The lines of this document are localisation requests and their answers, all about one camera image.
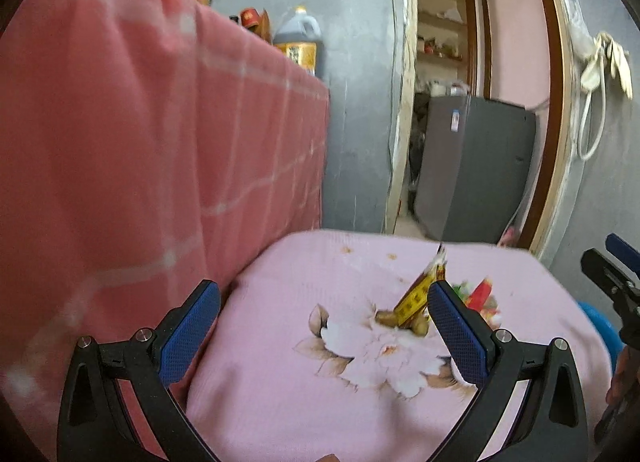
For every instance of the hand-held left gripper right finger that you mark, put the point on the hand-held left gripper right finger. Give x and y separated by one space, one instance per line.
457 337

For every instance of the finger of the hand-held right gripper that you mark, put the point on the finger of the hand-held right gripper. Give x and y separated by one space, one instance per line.
622 248
602 267

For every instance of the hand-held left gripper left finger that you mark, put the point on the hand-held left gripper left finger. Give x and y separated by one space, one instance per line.
187 337

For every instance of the blue plastic bucket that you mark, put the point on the blue plastic bucket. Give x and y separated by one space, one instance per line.
602 329

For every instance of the yellow red wrapper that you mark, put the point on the yellow red wrapper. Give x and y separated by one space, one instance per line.
417 297

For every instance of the person's right hand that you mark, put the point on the person's right hand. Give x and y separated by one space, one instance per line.
621 374

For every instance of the pink slipper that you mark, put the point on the pink slipper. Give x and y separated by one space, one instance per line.
510 236

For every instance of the pink floral blanket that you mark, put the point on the pink floral blanket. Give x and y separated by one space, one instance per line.
300 392

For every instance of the grey washing machine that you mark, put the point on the grey washing machine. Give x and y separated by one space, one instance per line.
475 167

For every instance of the cream rubber gloves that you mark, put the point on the cream rubber gloves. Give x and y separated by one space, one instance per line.
617 62

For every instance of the coral checked cloth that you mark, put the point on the coral checked cloth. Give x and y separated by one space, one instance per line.
125 142

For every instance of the crumpled clear bag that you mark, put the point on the crumpled clear bag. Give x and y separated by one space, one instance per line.
580 27

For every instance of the wooden shelf unit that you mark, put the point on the wooden shelf unit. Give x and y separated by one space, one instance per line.
445 22

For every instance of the large dark oil jug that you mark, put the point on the large dark oil jug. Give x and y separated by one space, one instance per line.
297 42

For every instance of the orange snack bag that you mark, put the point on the orange snack bag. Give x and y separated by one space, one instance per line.
257 25

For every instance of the wooden door frame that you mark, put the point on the wooden door frame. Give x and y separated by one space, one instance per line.
405 92

